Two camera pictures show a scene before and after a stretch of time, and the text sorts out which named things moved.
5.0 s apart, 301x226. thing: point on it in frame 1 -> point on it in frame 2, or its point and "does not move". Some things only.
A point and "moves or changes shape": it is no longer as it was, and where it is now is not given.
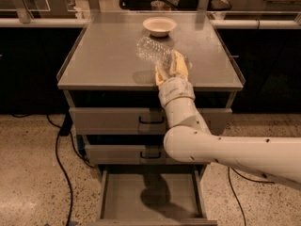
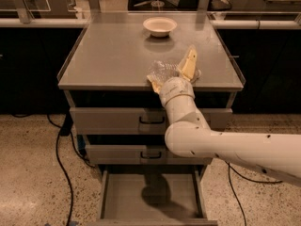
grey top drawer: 138,121 does not move
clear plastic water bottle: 151,50 moves or changes shape
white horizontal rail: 217,24 does not move
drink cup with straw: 157,5 does not move
